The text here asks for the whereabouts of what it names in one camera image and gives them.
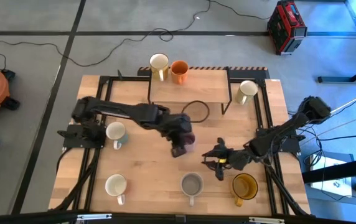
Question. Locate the pale cream mug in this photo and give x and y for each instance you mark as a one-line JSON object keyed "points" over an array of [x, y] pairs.
{"points": [[248, 88]]}

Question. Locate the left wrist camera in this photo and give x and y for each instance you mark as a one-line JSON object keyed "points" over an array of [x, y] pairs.
{"points": [[178, 152]]}

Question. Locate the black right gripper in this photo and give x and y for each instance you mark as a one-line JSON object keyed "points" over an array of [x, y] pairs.
{"points": [[239, 159]]}

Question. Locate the white box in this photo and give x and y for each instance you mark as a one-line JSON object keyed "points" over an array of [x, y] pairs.
{"points": [[330, 174]]}

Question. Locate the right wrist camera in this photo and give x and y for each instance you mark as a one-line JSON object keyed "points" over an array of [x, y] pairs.
{"points": [[220, 174]]}

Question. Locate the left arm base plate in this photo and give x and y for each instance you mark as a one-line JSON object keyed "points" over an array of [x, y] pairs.
{"points": [[72, 140]]}

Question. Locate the yellow mug white inside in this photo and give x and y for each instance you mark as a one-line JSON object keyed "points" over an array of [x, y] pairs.
{"points": [[159, 73]]}

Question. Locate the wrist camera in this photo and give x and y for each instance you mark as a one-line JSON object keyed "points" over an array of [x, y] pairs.
{"points": [[220, 174], [178, 152]]}

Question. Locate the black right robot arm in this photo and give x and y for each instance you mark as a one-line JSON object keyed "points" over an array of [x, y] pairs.
{"points": [[277, 135]]}

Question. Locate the red black tool case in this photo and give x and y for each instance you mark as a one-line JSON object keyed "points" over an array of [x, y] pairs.
{"points": [[285, 28]]}

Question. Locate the grey floral mug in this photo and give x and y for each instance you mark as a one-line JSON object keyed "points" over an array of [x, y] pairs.
{"points": [[192, 185]]}

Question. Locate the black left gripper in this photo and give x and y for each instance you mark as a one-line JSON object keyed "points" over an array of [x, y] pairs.
{"points": [[179, 127]]}

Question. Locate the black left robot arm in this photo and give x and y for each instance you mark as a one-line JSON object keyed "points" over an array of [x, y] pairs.
{"points": [[119, 110]]}

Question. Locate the amber glass mug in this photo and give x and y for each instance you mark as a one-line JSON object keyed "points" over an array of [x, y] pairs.
{"points": [[245, 186]]}

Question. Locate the wooden shelf black legs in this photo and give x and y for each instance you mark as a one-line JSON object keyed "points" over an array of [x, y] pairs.
{"points": [[196, 90]]}

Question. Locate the black beam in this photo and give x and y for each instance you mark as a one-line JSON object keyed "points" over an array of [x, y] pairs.
{"points": [[340, 170]]}

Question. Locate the black metal table frame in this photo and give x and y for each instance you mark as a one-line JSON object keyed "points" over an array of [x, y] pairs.
{"points": [[128, 79]]}

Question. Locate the black bar silver brackets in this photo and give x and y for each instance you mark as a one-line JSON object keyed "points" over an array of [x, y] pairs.
{"points": [[165, 218]]}

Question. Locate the coral mug white inside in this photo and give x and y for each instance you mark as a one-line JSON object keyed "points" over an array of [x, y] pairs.
{"points": [[115, 185]]}

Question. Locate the orange mug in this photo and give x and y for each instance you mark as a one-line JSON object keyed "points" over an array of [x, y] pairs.
{"points": [[179, 70]]}

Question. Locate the grey metal stand frame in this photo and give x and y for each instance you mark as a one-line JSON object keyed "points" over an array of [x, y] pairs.
{"points": [[336, 33]]}

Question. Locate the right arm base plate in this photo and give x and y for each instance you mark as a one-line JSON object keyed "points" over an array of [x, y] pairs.
{"points": [[291, 144]]}

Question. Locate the purple ribbed mug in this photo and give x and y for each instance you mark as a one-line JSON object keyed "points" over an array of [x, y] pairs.
{"points": [[192, 146]]}

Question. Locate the black yellow striped bar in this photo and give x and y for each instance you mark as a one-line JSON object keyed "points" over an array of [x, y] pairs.
{"points": [[246, 72]]}

